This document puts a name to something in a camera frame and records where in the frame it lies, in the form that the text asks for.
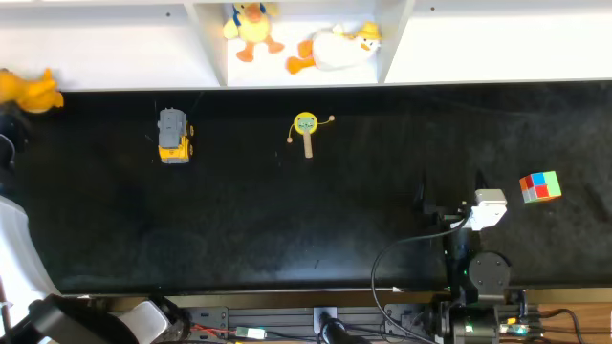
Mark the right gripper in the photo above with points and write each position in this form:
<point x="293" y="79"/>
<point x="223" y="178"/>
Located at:
<point x="442" y="215"/>

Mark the many-coloured puzzle cube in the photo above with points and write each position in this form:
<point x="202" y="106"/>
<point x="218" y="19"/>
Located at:
<point x="540" y="187"/>

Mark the yellow rattle drum toy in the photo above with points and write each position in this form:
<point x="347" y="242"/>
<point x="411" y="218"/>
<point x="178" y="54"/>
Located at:
<point x="306" y="124"/>

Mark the grey and yellow toy truck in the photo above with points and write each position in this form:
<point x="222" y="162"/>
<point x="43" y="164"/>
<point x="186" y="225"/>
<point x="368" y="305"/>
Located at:
<point x="173" y="138"/>

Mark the yellow rubber duck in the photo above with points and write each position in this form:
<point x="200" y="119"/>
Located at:
<point x="28" y="93"/>

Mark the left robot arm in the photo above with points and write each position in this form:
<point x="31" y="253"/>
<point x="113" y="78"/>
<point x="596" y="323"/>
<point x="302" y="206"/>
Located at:
<point x="14" y="248"/>

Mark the white shelf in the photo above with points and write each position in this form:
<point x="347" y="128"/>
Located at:
<point x="478" y="48"/>

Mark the white plush duck yellow hat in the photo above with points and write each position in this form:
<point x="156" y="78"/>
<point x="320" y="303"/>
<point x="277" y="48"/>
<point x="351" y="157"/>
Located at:
<point x="339" y="50"/>

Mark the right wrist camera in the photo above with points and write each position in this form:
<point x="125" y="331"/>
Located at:
<point x="487" y="208"/>

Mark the mounting rail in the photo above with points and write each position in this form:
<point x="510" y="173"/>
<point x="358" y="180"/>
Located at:
<point x="287" y="325"/>

